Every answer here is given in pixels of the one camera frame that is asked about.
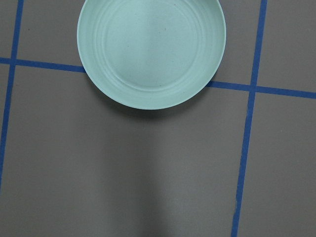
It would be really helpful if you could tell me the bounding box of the green plate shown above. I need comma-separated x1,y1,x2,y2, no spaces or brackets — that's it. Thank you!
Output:
77,0,226,110

